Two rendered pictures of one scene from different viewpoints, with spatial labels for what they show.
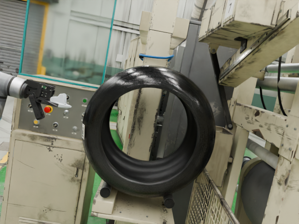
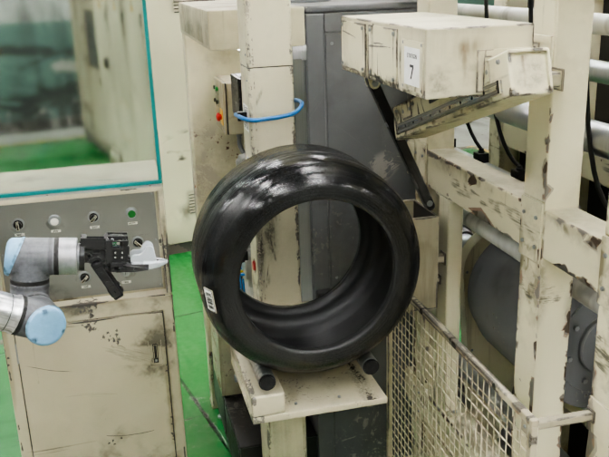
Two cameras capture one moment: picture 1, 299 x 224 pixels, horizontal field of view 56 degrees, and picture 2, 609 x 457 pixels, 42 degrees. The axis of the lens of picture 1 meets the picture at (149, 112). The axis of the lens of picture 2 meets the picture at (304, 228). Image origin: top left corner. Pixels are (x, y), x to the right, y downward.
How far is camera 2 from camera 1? 90 cm
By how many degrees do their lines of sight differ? 15
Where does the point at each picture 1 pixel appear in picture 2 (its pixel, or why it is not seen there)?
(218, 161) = (422, 267)
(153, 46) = (264, 98)
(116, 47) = not seen: outside the picture
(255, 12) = (451, 82)
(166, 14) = (274, 32)
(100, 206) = (265, 404)
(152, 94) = not seen: hidden behind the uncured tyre
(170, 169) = (349, 306)
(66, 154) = (126, 327)
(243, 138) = (454, 216)
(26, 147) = not seen: hidden behind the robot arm
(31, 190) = (74, 413)
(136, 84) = (282, 203)
